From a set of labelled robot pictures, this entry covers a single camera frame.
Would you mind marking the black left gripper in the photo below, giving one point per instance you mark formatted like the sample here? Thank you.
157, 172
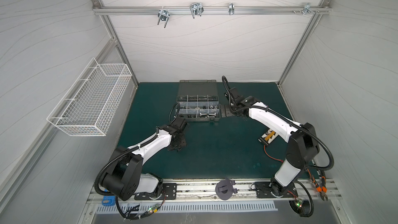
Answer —
183, 143

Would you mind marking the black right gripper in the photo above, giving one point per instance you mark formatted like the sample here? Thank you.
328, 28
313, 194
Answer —
232, 109

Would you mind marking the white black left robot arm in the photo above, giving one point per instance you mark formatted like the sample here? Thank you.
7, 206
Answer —
123, 175

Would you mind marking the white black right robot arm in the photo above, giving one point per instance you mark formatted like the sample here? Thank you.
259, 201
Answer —
302, 143

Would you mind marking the grey plastic organizer box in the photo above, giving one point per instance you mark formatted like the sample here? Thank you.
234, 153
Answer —
198, 100

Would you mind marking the black round cap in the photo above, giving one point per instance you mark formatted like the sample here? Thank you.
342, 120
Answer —
225, 189

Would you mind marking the blue tape dispenser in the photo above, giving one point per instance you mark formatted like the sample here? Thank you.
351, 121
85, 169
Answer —
108, 201

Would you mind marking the metal u-bolt clamp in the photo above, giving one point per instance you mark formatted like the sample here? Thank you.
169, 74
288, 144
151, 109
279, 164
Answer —
163, 16
196, 9

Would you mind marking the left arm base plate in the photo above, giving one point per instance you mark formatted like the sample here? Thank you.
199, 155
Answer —
167, 191

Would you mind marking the white slotted cable duct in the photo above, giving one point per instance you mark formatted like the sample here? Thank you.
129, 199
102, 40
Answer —
196, 207

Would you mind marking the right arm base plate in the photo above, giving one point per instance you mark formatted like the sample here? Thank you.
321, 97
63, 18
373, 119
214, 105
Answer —
267, 190

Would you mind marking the white wire basket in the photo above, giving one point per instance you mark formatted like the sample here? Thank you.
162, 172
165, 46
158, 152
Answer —
89, 105

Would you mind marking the metal bracket clip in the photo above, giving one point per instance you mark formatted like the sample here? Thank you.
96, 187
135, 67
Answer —
231, 9

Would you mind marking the aluminium crossbar rail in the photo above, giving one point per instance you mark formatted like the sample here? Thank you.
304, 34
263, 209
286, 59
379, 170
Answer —
208, 10

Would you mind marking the metal bracket with screws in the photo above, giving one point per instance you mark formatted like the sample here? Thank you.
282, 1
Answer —
306, 10

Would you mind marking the orange handled pliers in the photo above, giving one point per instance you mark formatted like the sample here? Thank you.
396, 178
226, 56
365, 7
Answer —
320, 188

